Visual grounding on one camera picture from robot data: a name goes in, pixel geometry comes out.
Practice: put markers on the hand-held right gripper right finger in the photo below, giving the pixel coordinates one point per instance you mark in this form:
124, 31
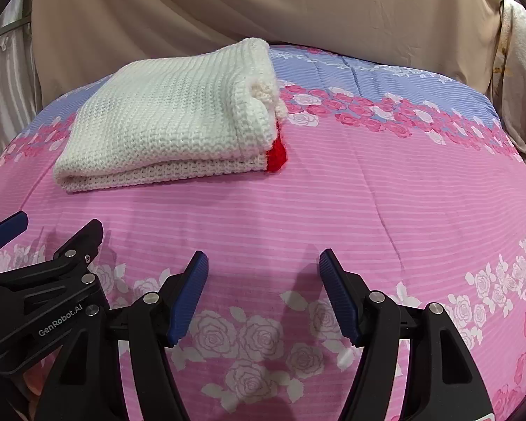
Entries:
339, 302

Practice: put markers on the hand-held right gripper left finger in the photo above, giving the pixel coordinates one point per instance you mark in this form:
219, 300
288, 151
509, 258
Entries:
186, 302

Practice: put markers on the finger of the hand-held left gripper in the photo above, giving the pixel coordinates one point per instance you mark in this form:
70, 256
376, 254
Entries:
83, 241
8, 228

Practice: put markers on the white knit striped sweater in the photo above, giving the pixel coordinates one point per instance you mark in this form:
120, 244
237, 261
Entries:
175, 118

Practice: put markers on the pink blue floral bedsheet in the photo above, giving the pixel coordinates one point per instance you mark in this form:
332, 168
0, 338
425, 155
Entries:
333, 210

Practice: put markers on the white pleated curtain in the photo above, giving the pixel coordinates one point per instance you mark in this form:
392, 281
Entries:
8, 96

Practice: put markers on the cream floral cloth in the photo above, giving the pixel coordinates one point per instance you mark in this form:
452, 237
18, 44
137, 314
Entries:
519, 83

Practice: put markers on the beige backdrop cloth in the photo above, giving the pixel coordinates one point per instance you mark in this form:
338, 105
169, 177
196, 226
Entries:
267, 4

